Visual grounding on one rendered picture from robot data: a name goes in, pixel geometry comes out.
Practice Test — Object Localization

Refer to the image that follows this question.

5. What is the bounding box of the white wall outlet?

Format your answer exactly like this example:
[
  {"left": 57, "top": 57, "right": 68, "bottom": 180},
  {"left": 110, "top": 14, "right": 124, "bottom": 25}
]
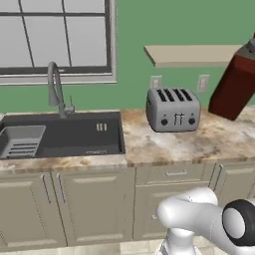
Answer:
[
  {"left": 149, "top": 75, "right": 163, "bottom": 90},
  {"left": 197, "top": 74, "right": 211, "bottom": 94}
]

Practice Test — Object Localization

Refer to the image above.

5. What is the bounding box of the grey drawer handle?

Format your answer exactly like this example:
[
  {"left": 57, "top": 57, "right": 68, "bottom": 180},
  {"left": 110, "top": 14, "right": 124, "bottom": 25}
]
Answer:
[{"left": 164, "top": 169, "right": 188, "bottom": 177}]

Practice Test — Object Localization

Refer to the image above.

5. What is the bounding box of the beige wall shelf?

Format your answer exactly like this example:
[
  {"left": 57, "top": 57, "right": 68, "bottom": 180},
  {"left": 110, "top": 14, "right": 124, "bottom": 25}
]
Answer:
[{"left": 143, "top": 44, "right": 244, "bottom": 69}]

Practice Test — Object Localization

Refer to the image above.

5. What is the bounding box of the dark red knife block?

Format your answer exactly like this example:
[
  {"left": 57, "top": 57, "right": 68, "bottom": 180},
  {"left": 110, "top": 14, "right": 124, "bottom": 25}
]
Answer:
[{"left": 207, "top": 32, "right": 255, "bottom": 122}]

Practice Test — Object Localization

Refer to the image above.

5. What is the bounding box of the beige drawer front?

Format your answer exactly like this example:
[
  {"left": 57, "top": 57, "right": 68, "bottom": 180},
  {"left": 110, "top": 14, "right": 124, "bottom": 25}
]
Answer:
[{"left": 134, "top": 161, "right": 216, "bottom": 186}]

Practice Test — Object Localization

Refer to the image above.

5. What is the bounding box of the beige cabinet door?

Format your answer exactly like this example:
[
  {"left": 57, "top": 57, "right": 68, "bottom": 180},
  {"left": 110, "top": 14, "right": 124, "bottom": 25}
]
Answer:
[
  {"left": 52, "top": 166, "right": 136, "bottom": 247},
  {"left": 210, "top": 161, "right": 255, "bottom": 208},
  {"left": 132, "top": 183, "right": 213, "bottom": 241},
  {"left": 0, "top": 171, "right": 69, "bottom": 252}
]

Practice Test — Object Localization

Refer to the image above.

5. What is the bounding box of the grey dish rack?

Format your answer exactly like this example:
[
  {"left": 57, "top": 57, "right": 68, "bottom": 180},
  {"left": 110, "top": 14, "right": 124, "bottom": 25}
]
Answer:
[{"left": 0, "top": 125, "right": 47, "bottom": 159}]

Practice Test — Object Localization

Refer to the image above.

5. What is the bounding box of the grey framed window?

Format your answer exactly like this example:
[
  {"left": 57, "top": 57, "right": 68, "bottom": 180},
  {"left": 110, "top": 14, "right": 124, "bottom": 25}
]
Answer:
[{"left": 0, "top": 0, "right": 119, "bottom": 87}]

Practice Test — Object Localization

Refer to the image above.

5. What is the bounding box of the dark grey sink basin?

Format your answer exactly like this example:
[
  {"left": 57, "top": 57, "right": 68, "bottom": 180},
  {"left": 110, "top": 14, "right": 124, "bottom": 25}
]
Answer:
[{"left": 0, "top": 111, "right": 127, "bottom": 161}]

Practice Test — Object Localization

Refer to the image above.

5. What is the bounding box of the grey cabinet door handle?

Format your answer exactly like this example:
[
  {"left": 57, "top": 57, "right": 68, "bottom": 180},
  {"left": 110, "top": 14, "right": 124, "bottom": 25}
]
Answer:
[
  {"left": 57, "top": 172, "right": 68, "bottom": 204},
  {"left": 40, "top": 173, "right": 53, "bottom": 204},
  {"left": 213, "top": 162, "right": 225, "bottom": 192}
]

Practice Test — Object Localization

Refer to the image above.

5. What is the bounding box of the silver four-slot toaster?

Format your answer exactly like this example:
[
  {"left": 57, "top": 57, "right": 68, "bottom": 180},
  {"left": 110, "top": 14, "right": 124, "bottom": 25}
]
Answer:
[{"left": 145, "top": 87, "right": 202, "bottom": 133}]

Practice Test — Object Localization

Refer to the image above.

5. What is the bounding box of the grey sink faucet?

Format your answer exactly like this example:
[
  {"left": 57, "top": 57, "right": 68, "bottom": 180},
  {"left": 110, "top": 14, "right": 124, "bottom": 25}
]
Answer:
[{"left": 47, "top": 61, "right": 77, "bottom": 120}]

